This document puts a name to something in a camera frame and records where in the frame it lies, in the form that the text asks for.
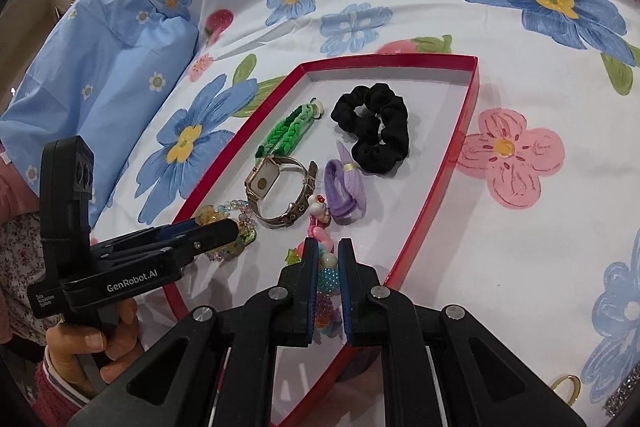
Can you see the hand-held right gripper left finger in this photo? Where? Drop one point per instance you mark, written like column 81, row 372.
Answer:
column 311, row 292

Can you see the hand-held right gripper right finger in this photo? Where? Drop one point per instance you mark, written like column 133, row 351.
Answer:
column 347, row 292

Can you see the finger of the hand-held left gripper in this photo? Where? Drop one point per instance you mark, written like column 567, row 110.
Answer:
column 185, row 226
column 215, row 234

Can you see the gold wristwatch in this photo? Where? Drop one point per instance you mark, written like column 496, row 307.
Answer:
column 262, row 177

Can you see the black scrunchie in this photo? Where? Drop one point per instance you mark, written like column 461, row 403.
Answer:
column 385, row 157

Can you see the red shallow box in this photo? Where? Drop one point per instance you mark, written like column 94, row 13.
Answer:
column 430, row 117

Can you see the person's left forearm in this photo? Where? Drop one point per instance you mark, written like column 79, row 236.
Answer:
column 55, row 394

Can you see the person's left hand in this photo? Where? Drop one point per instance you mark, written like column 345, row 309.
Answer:
column 75, row 339

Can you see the person's body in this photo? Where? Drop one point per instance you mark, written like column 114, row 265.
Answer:
column 20, row 267

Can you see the light blue pillow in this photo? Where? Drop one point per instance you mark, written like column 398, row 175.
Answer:
column 90, row 72

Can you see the blue flower print bedsheet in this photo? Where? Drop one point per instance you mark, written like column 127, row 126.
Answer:
column 500, row 257

